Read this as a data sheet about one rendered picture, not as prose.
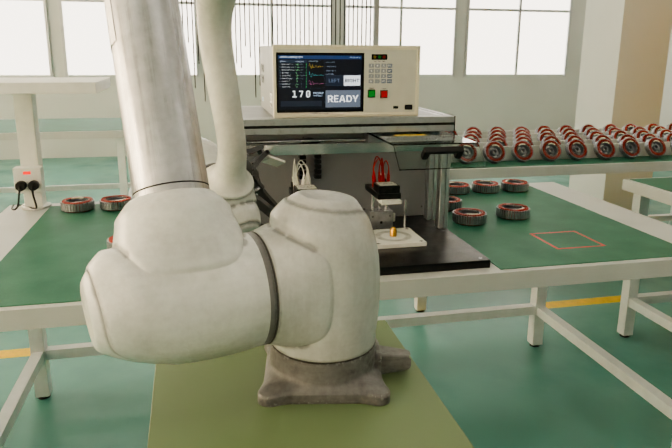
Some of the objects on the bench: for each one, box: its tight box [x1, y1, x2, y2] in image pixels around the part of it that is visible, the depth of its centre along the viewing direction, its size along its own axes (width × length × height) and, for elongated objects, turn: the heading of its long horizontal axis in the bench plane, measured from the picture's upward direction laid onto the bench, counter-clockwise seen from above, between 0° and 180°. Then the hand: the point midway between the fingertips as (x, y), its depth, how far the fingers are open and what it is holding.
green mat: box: [0, 204, 122, 307], centre depth 185 cm, size 94×61×1 cm, turn 11°
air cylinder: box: [366, 207, 393, 229], centre depth 192 cm, size 5×8×6 cm
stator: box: [452, 208, 487, 226], centre depth 206 cm, size 11×11×4 cm
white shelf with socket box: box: [0, 77, 111, 211], centre depth 208 cm, size 35×37×46 cm
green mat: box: [446, 186, 672, 270], centre depth 213 cm, size 94×61×1 cm, turn 11°
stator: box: [496, 203, 530, 220], centre depth 213 cm, size 11×11×4 cm
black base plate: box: [260, 215, 490, 276], centre depth 178 cm, size 47×64×2 cm
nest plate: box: [373, 228, 427, 249], centre depth 179 cm, size 15×15×1 cm
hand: (284, 186), depth 161 cm, fingers open, 13 cm apart
